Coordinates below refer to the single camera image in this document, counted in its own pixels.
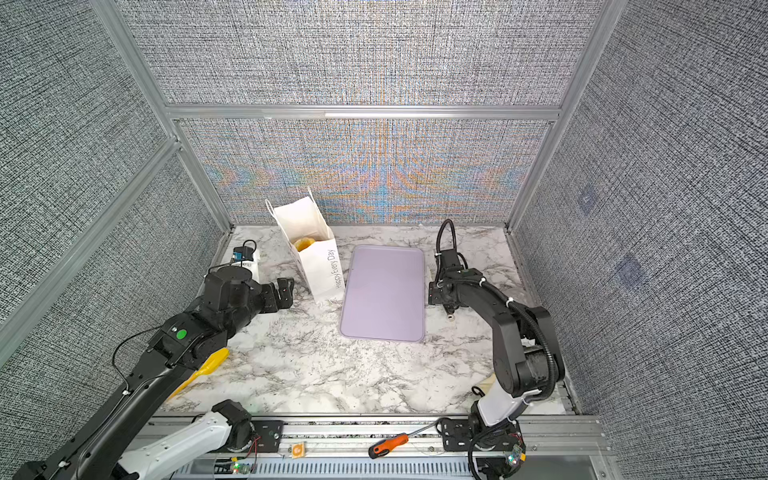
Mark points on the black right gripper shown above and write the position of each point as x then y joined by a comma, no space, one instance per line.
434,293

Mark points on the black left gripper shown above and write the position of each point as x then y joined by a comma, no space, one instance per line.
275,302

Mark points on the small striped bun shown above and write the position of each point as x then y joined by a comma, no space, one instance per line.
303,243

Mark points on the white paper gift bag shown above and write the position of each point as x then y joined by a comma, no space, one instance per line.
320,264

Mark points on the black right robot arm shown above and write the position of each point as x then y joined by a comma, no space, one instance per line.
526,357

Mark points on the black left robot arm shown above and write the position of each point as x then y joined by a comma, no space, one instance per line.
177,349

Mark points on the lavender plastic tray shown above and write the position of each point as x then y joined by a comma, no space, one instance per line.
385,297

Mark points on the yellow plastic scoop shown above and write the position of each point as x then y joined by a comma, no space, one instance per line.
214,361

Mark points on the yellow work glove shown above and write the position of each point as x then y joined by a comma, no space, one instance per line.
481,388

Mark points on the small orange tag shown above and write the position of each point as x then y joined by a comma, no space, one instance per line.
298,450

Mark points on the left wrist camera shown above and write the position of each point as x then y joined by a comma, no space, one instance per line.
247,256

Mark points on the aluminium front rail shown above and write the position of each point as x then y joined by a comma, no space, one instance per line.
533,447

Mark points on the orange handled screwdriver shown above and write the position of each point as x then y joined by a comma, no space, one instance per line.
386,446

